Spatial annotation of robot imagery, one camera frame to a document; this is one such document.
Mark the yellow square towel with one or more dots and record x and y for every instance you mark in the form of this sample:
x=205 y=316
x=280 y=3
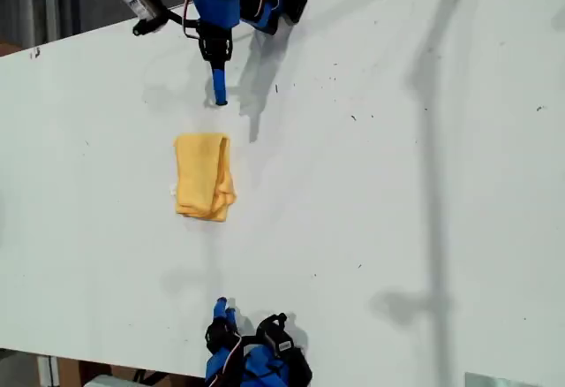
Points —
x=198 y=175

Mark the white towel label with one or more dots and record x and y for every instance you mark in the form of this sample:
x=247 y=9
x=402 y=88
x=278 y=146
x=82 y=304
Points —
x=173 y=189

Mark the white box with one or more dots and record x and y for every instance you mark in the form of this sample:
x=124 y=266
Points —
x=110 y=381

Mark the brown cardboard box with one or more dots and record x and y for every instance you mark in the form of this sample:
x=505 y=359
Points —
x=88 y=371

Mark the white table leg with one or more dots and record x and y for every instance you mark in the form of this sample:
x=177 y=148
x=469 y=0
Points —
x=47 y=371

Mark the black camera stalk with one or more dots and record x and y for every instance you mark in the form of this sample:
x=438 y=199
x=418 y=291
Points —
x=154 y=24
x=250 y=340

